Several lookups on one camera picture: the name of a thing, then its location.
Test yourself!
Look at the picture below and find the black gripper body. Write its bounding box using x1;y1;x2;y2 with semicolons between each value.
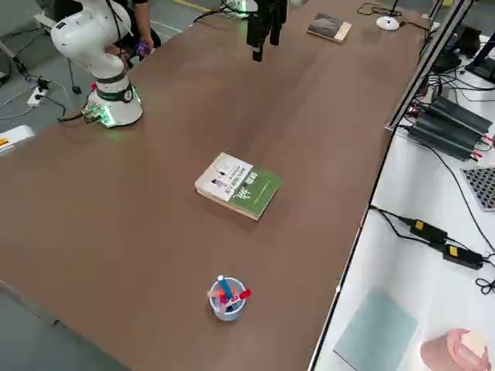
251;0;289;19

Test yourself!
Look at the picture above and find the dark book with hands cover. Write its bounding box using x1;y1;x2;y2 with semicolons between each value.
306;12;353;45

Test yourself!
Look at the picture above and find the green and white book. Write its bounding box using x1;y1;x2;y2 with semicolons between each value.
194;151;283;222

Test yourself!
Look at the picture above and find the white round stand base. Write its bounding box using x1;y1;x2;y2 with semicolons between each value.
376;15;401;31

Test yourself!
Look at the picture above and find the dark finned power supply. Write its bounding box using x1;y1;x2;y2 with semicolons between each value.
408;115;490;162
423;95;495;134

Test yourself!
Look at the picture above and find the black monitor stand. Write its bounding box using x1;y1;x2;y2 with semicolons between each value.
463;26;495;84

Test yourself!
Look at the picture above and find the white power strip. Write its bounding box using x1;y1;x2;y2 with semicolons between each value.
27;87;50;107

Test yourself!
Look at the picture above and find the black adapter yellow label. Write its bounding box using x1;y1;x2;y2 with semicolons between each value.
442;242;484;271
409;218;449;244

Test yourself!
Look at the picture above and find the blue marker white cap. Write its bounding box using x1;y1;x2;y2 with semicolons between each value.
217;274;235;301

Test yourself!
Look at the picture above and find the perforated metal plate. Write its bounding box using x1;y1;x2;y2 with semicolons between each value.
459;165;495;213

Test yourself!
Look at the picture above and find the red marker pen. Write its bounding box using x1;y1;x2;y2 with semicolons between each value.
226;288;253;310

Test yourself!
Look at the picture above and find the white box orange sticker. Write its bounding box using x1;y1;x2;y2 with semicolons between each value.
0;124;36;158

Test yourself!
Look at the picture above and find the orange marker pen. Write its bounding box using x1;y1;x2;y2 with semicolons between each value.
208;290;227;313

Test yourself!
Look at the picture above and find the clear plastic pen cup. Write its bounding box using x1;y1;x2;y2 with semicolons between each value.
208;276;248;322

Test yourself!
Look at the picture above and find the pale green sheet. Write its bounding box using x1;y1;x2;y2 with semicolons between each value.
333;289;421;371

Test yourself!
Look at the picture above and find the pink roll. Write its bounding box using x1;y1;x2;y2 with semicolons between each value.
420;328;492;371

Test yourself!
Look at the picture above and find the aluminium frame post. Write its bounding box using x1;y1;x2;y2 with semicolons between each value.
384;0;471;133

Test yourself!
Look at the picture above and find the black adapter cable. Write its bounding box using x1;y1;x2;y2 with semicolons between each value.
369;206;417;239

